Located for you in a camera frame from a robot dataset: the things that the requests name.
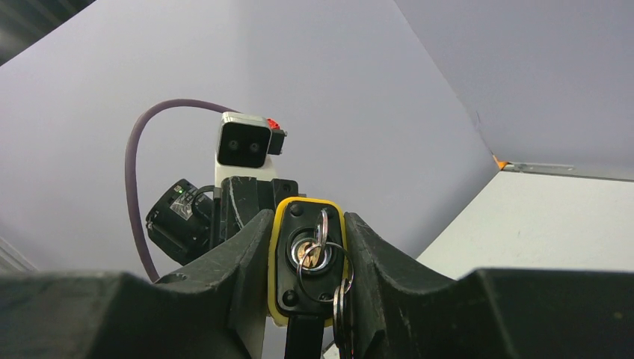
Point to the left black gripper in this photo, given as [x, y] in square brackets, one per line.
[238, 199]

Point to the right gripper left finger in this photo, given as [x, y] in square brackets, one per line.
[214, 307]

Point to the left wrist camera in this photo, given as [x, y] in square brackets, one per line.
[246, 145]

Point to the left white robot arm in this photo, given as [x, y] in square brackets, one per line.
[188, 221]

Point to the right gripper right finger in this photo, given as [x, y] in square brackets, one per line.
[403, 309]

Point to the yellow padlock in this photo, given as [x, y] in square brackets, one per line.
[290, 219]

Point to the silver keys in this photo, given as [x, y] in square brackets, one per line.
[325, 275]

